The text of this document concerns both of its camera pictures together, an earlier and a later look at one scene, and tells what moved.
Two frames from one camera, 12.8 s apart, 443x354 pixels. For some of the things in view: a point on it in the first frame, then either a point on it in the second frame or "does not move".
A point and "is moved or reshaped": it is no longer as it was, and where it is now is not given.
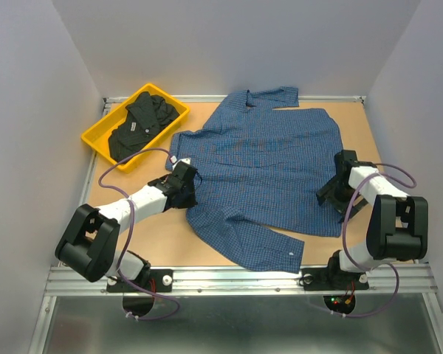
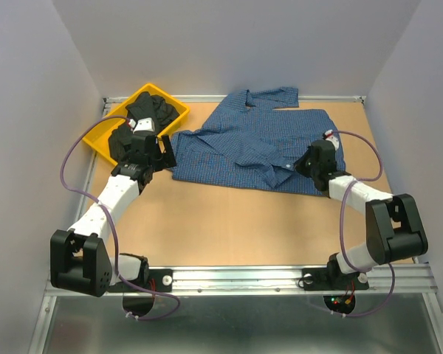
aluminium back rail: (301, 99) does not move
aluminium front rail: (221, 280) does not move
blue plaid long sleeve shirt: (261, 164) is moved or reshaped
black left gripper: (190, 202) -> (168, 156)
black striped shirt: (145, 116) does not move
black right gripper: (327, 192) -> (299, 164)
